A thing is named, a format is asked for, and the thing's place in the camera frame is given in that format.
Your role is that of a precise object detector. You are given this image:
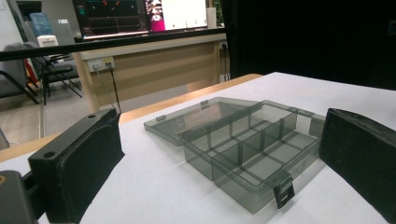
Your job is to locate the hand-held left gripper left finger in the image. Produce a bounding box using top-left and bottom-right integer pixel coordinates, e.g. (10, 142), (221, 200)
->
(27, 107), (126, 224)

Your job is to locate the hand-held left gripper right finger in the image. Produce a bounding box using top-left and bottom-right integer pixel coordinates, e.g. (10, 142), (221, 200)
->
(318, 107), (396, 224)

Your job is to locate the clear grey compartment storage box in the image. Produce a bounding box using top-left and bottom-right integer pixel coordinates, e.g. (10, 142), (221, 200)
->
(143, 96), (327, 215)

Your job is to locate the black folding chair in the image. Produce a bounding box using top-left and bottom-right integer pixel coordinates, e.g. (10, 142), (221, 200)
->
(21, 41), (83, 106)

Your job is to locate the white power strip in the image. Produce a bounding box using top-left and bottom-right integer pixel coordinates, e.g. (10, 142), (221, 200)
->
(87, 56), (116, 73)

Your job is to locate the grey chair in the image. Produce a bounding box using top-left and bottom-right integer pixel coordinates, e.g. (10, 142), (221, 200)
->
(0, 43), (41, 105)

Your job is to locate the wooden desk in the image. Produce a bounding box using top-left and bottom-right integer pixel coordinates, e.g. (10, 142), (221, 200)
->
(72, 32), (230, 114)

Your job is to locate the black horizontal metal bar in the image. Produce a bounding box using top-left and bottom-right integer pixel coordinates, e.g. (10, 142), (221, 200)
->
(0, 27), (226, 62)

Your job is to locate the black curtain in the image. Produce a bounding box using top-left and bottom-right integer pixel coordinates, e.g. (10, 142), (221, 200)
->
(221, 0), (396, 91)

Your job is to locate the blue water bottle dispenser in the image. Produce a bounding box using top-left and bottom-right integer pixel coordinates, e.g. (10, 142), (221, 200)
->
(29, 12), (60, 48)

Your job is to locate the computer monitor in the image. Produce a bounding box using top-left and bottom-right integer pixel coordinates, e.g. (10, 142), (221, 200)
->
(72, 0), (209, 41)

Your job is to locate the black cable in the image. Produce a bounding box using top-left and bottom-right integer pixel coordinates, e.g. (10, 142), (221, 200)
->
(106, 63), (122, 114)

